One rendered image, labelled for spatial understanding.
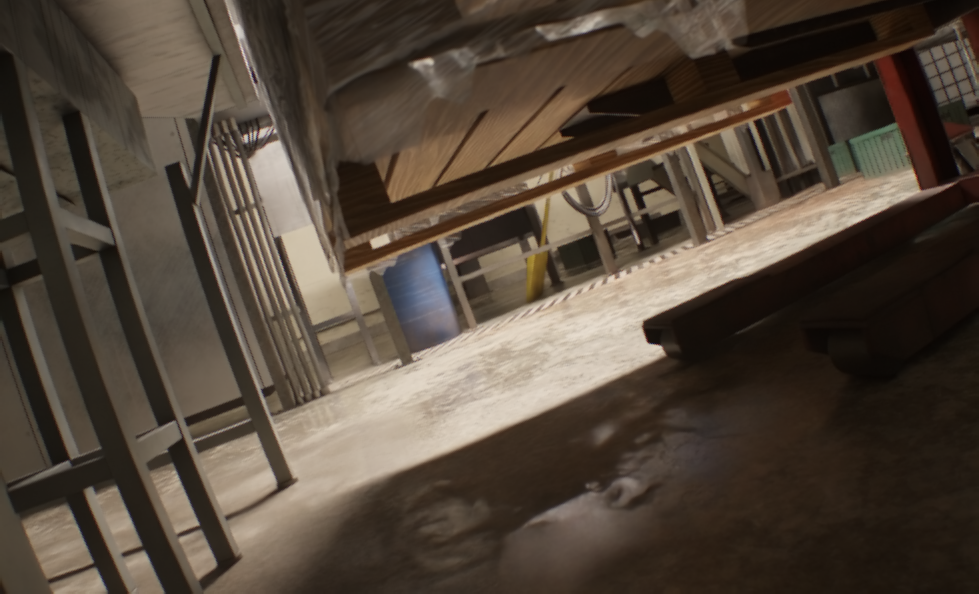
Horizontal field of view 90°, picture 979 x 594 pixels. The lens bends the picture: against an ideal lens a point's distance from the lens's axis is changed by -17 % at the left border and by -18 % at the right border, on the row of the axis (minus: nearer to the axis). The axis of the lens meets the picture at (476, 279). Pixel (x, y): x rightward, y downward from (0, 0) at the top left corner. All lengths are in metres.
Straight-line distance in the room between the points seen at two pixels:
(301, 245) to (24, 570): 8.36
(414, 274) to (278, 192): 0.92
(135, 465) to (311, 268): 7.92
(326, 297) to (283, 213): 5.30
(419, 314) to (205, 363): 1.24
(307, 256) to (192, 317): 5.69
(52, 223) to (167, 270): 2.32
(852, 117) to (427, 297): 6.37
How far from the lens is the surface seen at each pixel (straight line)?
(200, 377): 3.10
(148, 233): 3.20
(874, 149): 4.10
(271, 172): 3.44
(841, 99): 8.35
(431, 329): 3.44
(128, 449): 0.81
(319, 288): 8.62
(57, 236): 0.84
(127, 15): 1.39
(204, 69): 1.68
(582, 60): 0.42
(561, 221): 9.37
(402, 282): 3.43
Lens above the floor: 0.31
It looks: level
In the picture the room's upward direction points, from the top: 20 degrees counter-clockwise
